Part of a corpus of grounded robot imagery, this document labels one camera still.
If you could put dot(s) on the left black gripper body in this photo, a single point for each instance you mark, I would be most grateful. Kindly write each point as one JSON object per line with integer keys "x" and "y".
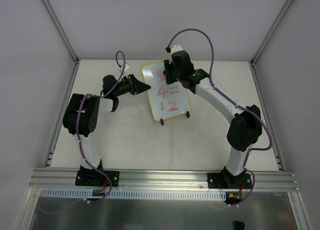
{"x": 133, "y": 84}

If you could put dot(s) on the aluminium mounting rail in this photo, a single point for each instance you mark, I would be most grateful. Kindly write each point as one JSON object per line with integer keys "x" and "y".
{"x": 177, "y": 180}

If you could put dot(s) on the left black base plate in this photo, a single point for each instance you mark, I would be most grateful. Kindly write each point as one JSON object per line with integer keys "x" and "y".
{"x": 91, "y": 178}

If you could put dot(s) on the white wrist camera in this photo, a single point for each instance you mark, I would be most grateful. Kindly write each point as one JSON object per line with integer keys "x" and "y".
{"x": 174, "y": 49}
{"x": 124, "y": 69}

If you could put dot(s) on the aluminium frame post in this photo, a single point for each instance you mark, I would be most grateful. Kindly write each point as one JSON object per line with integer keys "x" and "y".
{"x": 271, "y": 31}
{"x": 58, "y": 26}

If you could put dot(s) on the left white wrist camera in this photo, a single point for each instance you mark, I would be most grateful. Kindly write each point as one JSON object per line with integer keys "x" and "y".
{"x": 124, "y": 69}

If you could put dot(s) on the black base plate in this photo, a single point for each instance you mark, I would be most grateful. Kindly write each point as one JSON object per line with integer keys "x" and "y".
{"x": 222, "y": 181}
{"x": 91, "y": 178}

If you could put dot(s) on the yellow framed whiteboard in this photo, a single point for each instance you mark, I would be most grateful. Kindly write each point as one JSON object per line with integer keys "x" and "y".
{"x": 166, "y": 101}

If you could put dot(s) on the right aluminium frame post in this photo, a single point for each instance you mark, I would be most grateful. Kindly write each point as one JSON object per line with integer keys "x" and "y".
{"x": 271, "y": 31}

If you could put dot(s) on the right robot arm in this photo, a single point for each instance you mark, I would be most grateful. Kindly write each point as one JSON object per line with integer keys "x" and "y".
{"x": 244, "y": 126}

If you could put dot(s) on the black object bottom edge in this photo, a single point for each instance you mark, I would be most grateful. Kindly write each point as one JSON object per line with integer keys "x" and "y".
{"x": 238, "y": 225}

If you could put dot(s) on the left aluminium frame post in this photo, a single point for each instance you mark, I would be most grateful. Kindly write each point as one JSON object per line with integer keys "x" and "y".
{"x": 58, "y": 26}

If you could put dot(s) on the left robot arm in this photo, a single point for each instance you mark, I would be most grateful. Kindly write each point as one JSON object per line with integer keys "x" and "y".
{"x": 81, "y": 115}

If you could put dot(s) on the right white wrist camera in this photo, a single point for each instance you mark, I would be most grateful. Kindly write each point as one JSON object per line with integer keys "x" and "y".
{"x": 174, "y": 49}

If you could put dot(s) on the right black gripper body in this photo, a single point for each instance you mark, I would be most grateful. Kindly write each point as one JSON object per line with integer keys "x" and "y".
{"x": 167, "y": 73}

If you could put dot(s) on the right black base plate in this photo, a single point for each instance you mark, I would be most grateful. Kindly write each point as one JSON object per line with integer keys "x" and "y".
{"x": 222, "y": 181}

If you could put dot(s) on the white slotted cable duct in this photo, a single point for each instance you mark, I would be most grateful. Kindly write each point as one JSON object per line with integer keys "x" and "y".
{"x": 135, "y": 194}

